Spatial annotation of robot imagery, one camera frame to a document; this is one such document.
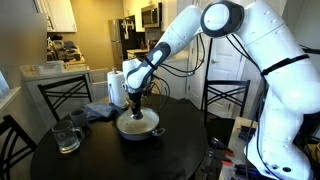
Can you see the white plastic basket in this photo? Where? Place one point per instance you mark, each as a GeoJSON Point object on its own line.
{"type": "Point", "coordinates": [52, 67]}

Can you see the white door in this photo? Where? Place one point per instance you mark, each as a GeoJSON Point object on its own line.
{"type": "Point", "coordinates": [220, 61]}

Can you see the black chair front left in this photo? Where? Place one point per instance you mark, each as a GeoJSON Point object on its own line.
{"type": "Point", "coordinates": [17, 145]}

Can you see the blue folded cloth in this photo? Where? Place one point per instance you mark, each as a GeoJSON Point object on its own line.
{"type": "Point", "coordinates": [98, 110]}

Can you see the white grey cooking pot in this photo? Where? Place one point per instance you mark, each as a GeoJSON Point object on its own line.
{"type": "Point", "coordinates": [143, 136]}

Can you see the black chair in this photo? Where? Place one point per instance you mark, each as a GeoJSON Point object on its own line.
{"type": "Point", "coordinates": [55, 94]}
{"type": "Point", "coordinates": [17, 145]}
{"type": "Point", "coordinates": [219, 96]}

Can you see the paper towel roll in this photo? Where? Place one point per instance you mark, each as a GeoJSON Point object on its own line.
{"type": "Point", "coordinates": [116, 92]}

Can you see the orange handled clamp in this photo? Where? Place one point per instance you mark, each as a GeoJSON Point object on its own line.
{"type": "Point", "coordinates": [216, 144]}

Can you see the black chair back left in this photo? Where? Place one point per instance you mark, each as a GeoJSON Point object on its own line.
{"type": "Point", "coordinates": [55, 94]}

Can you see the clear glass mug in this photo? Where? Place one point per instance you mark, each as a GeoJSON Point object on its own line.
{"type": "Point", "coordinates": [67, 136]}

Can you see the grey ceramic mug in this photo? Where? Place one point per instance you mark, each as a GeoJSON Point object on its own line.
{"type": "Point", "coordinates": [79, 118]}

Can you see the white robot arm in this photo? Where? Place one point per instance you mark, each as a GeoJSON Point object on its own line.
{"type": "Point", "coordinates": [294, 83]}

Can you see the black round table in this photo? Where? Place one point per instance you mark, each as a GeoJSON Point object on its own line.
{"type": "Point", "coordinates": [105, 155]}

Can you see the stainless steel microwave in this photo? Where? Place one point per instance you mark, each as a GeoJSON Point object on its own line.
{"type": "Point", "coordinates": [151, 15]}

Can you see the black refrigerator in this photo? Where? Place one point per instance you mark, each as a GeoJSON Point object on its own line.
{"type": "Point", "coordinates": [124, 37]}

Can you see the black chair right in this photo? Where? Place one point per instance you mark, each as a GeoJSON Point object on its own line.
{"type": "Point", "coordinates": [219, 96]}

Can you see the white upper cabinet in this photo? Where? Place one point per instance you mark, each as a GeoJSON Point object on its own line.
{"type": "Point", "coordinates": [60, 17]}

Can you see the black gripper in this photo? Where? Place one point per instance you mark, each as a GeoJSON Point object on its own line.
{"type": "Point", "coordinates": [136, 97]}

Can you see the glass pot lid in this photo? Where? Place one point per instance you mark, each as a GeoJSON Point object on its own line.
{"type": "Point", "coordinates": [129, 125]}

